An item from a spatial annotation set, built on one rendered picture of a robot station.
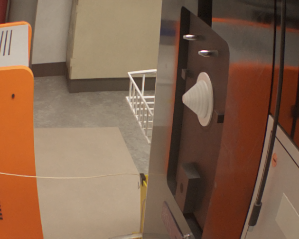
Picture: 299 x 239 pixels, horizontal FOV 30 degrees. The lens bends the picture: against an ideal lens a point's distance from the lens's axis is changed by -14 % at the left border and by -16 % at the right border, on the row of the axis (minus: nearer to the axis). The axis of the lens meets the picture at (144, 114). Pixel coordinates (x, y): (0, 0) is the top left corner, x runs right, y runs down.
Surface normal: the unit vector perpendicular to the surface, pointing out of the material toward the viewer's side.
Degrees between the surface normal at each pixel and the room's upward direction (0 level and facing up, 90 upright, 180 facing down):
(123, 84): 90
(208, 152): 90
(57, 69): 90
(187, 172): 0
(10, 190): 90
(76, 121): 0
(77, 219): 0
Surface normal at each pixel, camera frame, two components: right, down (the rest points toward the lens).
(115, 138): 0.07, -0.92
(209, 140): -0.97, 0.02
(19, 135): 0.22, 0.40
